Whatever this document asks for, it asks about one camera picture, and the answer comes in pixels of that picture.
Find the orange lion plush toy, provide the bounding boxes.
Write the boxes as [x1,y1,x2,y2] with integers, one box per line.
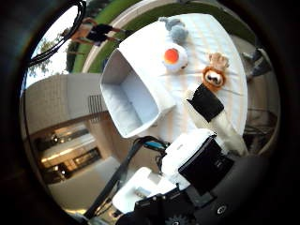
[201,52,231,93]

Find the white egg plush toy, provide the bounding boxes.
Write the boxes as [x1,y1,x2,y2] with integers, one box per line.
[162,42,189,74]

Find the grey elephant plush toy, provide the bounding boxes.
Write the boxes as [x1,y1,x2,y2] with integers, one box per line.
[158,16,190,45]

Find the white rectangular container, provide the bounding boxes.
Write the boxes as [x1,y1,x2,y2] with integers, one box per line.
[99,48,177,139]

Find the black stand leg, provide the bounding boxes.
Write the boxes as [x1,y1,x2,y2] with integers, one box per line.
[83,136,158,220]

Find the metal stair railing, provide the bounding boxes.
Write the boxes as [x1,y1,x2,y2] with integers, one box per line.
[87,94,105,124]

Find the white striped tablecloth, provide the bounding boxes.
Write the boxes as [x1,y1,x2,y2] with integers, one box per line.
[118,12,249,148]

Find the person in black shorts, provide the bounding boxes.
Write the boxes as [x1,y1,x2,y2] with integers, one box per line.
[68,18,134,47]

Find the black camera cable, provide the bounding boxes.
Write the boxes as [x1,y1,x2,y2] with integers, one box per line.
[28,0,88,68]

